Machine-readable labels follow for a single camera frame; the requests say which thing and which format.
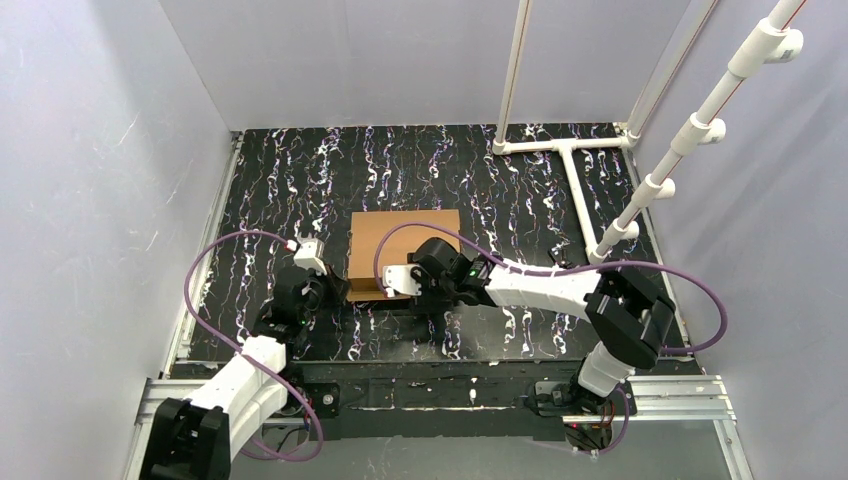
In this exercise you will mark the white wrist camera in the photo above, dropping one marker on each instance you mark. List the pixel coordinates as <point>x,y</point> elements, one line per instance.
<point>398,280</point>
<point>308,255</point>

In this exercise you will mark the white PVC camera pole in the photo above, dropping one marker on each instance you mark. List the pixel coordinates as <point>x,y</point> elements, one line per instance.
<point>772,40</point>

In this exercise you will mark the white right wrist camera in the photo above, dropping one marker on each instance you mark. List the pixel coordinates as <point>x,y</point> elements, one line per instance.
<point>398,280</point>

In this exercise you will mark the white PVC pipe frame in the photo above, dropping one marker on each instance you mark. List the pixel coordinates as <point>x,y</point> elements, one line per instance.
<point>645,106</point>

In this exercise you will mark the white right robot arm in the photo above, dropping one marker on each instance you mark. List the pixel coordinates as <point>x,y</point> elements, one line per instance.
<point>628,312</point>

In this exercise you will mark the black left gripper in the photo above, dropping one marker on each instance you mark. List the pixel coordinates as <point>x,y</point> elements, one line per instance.
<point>330,286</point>

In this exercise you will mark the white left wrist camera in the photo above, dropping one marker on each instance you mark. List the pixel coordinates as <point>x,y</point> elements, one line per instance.
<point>308,255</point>

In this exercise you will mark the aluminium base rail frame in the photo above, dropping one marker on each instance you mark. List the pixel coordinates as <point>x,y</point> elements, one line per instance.
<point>519,398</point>

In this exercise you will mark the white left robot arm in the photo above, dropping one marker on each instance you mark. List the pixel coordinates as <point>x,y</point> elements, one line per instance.
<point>198,436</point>

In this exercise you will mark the brown cardboard box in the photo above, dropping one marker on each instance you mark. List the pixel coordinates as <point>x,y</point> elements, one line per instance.
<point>368,229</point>

